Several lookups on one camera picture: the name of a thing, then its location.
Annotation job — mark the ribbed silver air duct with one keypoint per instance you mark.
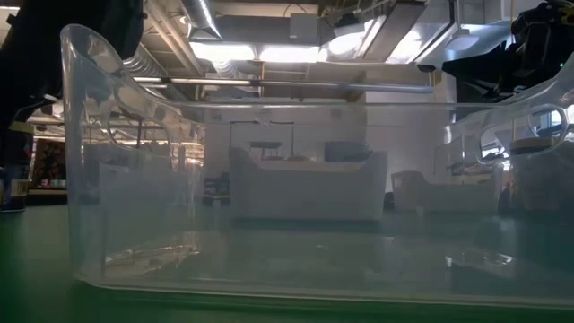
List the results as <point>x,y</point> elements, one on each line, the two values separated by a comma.
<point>202,15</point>

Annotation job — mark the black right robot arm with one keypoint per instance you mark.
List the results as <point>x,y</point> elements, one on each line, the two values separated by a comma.
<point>538,45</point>

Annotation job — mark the bright ceiling light panel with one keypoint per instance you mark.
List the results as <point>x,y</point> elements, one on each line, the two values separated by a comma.
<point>251,51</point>

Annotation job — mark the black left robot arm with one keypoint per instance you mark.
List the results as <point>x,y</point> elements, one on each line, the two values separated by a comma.
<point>45,45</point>

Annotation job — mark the background store shelf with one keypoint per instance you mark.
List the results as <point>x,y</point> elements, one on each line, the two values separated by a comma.
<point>49,163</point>

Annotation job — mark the white plastic bin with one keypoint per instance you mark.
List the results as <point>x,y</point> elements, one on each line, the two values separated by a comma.
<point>309,193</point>
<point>448,195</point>

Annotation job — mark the wide clear plastic bin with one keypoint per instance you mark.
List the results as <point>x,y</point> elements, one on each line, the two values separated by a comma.
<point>287,269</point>

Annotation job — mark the yellow-lid dark spice jar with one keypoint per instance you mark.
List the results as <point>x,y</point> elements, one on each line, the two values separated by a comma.
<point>15,179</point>
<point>533,144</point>

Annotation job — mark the long horizontal pipe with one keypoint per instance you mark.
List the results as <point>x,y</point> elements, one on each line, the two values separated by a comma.
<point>291,84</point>

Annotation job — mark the small clear plastic bin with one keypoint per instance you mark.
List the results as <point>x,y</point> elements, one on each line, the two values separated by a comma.
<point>148,188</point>

